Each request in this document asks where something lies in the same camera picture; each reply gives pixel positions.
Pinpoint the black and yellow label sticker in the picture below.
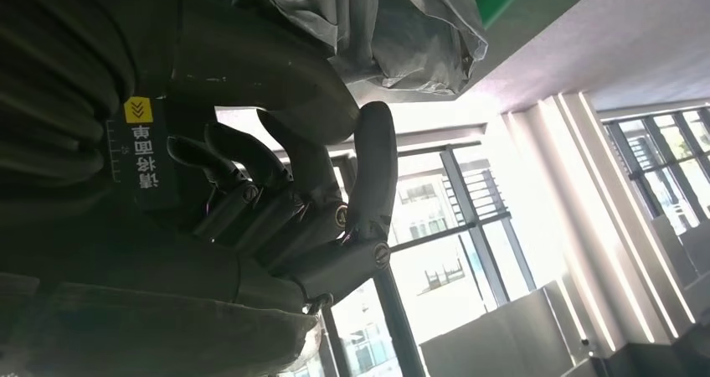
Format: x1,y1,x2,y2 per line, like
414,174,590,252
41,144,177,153
105,96,180,209

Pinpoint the white building pillar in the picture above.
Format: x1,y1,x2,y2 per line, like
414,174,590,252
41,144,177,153
499,91,697,359

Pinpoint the grey office partition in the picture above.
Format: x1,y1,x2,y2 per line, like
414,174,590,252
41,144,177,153
649,214,710,331
419,280,597,377

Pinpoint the black window frame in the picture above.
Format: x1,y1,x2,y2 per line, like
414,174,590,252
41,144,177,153
601,105,710,237
318,141,538,377

